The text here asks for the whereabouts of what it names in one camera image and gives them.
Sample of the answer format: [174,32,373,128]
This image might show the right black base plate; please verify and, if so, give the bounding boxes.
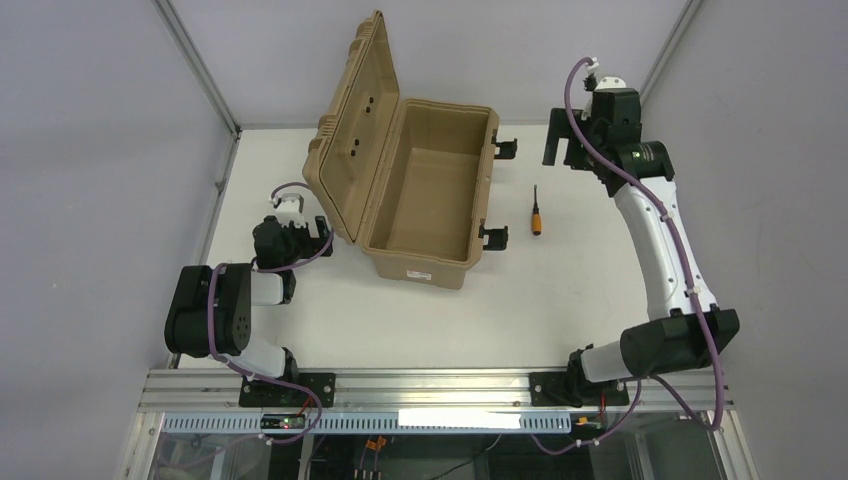
[528,370,630,408]

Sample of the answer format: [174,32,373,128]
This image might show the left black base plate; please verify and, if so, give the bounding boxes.
[238,373,336,408]

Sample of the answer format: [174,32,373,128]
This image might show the aluminium mounting rail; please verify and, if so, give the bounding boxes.
[138,367,716,414]

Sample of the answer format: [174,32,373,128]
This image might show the left aluminium frame post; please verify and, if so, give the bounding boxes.
[153,0,241,370]

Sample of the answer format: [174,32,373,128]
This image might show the lower black toolbox latch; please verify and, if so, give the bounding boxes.
[478,220,509,251]

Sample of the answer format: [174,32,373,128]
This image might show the upper black toolbox latch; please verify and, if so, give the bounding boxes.
[491,129,518,160]

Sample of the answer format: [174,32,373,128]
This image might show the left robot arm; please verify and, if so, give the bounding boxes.
[164,215,334,384]

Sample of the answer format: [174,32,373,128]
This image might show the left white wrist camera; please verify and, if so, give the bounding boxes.
[270,192,307,228]

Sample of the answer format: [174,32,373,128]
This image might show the perforated cable tray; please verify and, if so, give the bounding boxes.
[162,409,572,435]

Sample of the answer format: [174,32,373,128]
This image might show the aluminium frame post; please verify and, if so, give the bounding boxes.
[153,0,241,370]
[640,0,705,105]

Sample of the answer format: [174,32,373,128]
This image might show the right aluminium frame post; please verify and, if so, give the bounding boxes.
[640,0,705,105]

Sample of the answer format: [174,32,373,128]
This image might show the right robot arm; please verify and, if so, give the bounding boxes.
[542,88,740,383]

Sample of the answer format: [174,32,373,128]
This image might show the tan plastic toolbox bin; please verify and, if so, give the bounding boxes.
[302,11,500,290]

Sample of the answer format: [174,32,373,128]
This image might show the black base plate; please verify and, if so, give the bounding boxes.
[238,373,336,408]
[528,370,630,408]

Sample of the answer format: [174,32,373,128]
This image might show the black toolbox latch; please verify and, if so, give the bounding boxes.
[478,220,509,251]
[491,129,518,160]

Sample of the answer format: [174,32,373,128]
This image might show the orange black screwdriver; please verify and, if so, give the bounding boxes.
[531,185,542,236]

